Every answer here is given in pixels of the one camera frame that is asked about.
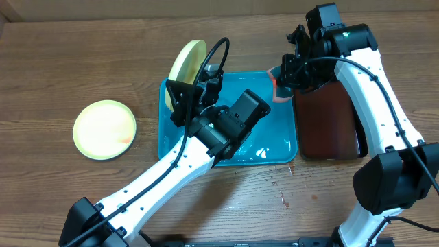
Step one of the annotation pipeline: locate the teal plastic tray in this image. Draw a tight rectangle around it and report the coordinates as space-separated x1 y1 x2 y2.
157 71 298 167

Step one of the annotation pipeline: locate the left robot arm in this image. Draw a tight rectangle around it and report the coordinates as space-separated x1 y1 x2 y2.
58 69 270 246

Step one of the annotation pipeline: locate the yellow-green plate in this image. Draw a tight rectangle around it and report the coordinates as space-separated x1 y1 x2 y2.
165 40 206 112
73 99 137 161

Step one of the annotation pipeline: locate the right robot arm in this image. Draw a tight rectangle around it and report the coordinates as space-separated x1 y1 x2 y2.
277 23 438 246

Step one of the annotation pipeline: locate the black tray with red water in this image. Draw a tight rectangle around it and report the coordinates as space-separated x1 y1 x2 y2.
294 82 368 160

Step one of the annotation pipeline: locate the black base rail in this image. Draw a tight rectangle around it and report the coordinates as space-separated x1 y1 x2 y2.
150 236 395 247

